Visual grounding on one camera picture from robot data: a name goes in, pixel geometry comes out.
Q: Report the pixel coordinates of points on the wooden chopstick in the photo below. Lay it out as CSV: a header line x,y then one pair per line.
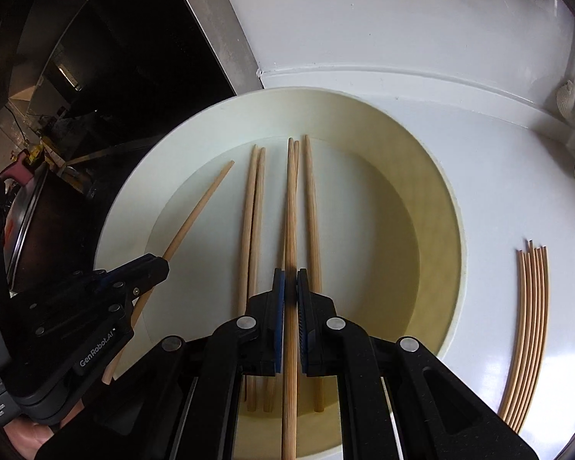
x,y
258,230
248,230
311,211
291,230
197,206

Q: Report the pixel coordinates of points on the white dish brush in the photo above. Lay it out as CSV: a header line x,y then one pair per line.
x,y
564,98

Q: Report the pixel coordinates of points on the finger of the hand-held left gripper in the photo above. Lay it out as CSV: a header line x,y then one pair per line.
x,y
139,264
100,340

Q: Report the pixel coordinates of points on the bundle of wooden chopsticks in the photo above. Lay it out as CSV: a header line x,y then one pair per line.
x,y
534,321

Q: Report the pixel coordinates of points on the dark cooking pot with lid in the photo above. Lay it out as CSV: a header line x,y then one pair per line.
x,y
21,230

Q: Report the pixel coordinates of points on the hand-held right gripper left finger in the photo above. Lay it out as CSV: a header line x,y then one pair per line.
x,y
280,306

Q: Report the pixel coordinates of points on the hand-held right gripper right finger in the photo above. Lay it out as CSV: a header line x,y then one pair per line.
x,y
302,321

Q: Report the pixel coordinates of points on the cream round tray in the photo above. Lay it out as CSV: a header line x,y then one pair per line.
x,y
373,230

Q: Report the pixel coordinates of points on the person's left hand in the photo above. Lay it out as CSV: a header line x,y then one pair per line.
x,y
28,441

